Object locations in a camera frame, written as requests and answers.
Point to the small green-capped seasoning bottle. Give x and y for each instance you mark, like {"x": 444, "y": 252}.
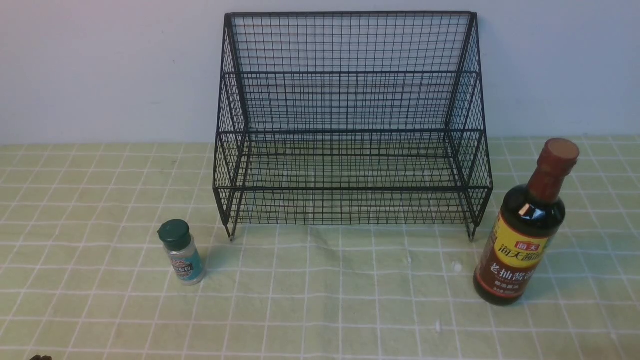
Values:
{"x": 178, "y": 243}

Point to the dark soy sauce bottle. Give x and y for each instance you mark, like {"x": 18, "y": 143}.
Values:
{"x": 529, "y": 218}

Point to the green checkered tablecloth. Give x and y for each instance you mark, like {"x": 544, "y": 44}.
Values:
{"x": 84, "y": 275}

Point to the black wire mesh rack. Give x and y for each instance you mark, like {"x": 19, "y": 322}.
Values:
{"x": 351, "y": 118}

